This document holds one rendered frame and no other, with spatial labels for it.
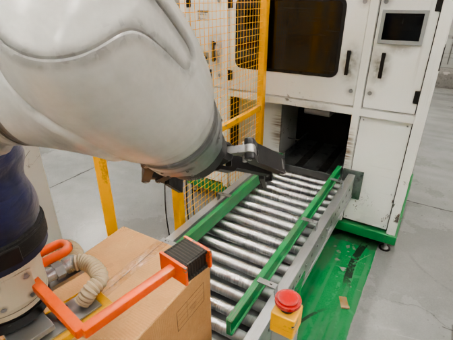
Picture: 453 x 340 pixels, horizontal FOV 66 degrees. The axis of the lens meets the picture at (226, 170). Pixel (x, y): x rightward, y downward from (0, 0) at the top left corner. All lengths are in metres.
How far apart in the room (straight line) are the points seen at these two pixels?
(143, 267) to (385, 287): 1.85
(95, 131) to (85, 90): 0.03
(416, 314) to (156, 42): 2.50
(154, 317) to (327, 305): 1.56
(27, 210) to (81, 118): 0.58
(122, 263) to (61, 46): 1.12
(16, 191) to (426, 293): 2.50
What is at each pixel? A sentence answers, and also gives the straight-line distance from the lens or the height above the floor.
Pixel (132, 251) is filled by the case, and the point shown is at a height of 0.95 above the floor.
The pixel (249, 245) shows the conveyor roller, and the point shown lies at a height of 0.54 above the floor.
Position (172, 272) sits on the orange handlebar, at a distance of 0.80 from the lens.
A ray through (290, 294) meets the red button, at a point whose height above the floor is 1.04.
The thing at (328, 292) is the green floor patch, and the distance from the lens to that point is 2.53.
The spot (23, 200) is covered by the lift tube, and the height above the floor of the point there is 1.41.
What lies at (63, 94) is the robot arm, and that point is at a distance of 0.19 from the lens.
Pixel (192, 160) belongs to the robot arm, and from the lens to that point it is 0.30.
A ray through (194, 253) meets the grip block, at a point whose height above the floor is 1.23.
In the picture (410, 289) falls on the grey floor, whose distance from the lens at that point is 2.75.
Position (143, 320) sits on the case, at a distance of 1.07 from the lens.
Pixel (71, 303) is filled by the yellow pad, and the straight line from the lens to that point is 0.95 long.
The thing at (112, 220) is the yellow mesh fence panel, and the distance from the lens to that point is 1.66.
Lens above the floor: 1.75
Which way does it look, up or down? 26 degrees down
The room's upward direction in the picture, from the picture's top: straight up
